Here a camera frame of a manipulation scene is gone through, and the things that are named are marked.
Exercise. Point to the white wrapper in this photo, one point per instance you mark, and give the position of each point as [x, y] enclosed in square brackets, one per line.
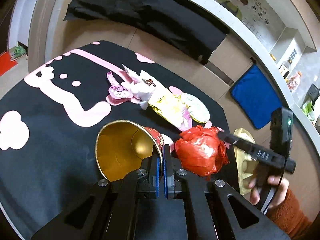
[139, 88]

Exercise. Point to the black pink patterned tablecloth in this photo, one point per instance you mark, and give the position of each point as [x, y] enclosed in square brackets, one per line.
[49, 158]

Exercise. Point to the orange sleeve forearm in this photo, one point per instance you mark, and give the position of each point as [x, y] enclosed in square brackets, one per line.
[290, 218]

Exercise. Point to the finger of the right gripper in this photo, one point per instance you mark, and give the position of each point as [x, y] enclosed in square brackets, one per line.
[236, 141]

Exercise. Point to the yellow pink snack bag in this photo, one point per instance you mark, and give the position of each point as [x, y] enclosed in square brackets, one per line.
[179, 117]

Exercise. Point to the right hand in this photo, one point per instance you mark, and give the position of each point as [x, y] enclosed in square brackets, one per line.
[279, 197]

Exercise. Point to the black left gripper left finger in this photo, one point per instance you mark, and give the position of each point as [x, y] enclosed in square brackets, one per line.
[154, 175]

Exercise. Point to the blue towel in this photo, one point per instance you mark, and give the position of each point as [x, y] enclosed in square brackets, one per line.
[256, 97]

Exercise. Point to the red paper noodle cup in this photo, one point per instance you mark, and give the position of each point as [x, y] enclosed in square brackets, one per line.
[122, 145]

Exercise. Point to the black cloth on cabinet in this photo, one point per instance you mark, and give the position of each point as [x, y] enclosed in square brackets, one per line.
[180, 23]

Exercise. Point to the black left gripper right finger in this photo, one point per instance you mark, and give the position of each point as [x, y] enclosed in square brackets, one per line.
[169, 178]

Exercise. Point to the small pink candy wrapper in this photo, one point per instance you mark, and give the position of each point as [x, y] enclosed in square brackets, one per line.
[117, 93]

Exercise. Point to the red floor mat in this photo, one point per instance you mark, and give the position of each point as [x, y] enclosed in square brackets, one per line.
[6, 63]

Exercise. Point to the red plastic bag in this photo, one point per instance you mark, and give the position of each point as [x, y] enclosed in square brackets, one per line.
[200, 150]

